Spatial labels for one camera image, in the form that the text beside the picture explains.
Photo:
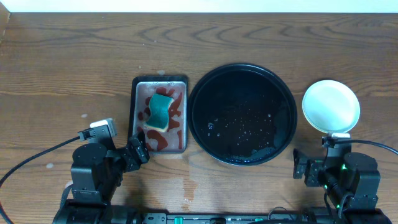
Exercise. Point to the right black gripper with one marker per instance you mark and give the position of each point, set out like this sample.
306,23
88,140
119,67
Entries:
314,167

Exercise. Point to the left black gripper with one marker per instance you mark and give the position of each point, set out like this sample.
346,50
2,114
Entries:
137,150

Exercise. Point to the green yellow sponge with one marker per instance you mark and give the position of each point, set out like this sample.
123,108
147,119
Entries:
159,113

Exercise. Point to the light blue plate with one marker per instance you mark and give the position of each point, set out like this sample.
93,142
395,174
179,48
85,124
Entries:
331,107

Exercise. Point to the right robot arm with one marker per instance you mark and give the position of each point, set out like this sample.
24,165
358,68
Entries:
350,181

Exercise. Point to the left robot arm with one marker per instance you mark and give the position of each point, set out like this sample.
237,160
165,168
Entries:
97,171

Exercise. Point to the black rectangular soapy tray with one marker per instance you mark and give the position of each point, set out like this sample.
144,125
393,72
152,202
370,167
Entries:
174,140

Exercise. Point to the black round tray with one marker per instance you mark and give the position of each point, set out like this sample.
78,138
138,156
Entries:
242,114

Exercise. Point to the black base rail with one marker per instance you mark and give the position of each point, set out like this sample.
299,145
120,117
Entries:
184,218

